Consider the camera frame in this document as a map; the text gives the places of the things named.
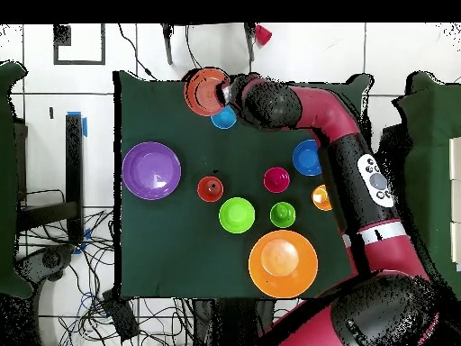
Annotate green cloth side table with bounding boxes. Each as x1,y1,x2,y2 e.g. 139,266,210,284
0,60,33,300
392,71,461,300

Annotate light blue cup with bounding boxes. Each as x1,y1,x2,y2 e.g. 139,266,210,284
210,105,239,130

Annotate orange cup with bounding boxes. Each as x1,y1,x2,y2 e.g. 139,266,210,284
196,175,225,204

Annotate orange bowl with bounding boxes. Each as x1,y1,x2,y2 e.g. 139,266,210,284
183,67,232,118

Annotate red cup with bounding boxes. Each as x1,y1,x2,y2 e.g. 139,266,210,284
254,23,274,47

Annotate yellow cup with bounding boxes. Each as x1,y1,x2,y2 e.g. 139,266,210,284
311,184,333,212

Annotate white boxes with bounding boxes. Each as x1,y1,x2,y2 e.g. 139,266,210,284
447,136,461,271

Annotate long black beam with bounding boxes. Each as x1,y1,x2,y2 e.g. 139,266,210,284
65,113,85,244

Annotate green cup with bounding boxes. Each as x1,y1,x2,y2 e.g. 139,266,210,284
269,201,298,229

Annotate thin black cable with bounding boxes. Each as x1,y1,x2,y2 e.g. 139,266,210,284
185,24,203,71
117,23,158,81

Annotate gray black machine base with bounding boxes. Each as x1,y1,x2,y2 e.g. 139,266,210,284
15,243,77,286

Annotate green bowl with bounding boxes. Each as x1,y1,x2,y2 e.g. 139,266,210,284
218,196,257,234

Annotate dark green tablecloth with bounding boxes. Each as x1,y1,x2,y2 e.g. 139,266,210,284
113,69,374,301

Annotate black square frame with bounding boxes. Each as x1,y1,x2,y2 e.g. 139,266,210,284
52,23,106,66

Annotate black stand leg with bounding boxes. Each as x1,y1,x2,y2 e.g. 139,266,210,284
243,23,258,62
161,23,175,66

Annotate large yellow bowl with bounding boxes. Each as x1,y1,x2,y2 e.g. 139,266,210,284
248,229,320,299

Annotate blue bowl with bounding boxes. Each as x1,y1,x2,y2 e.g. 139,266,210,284
292,139,323,178

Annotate pink cup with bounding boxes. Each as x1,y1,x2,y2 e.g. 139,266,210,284
263,166,291,195

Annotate short black beam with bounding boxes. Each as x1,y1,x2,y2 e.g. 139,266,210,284
17,200,78,232

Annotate purple bowl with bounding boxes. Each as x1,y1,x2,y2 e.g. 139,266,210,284
121,141,183,202

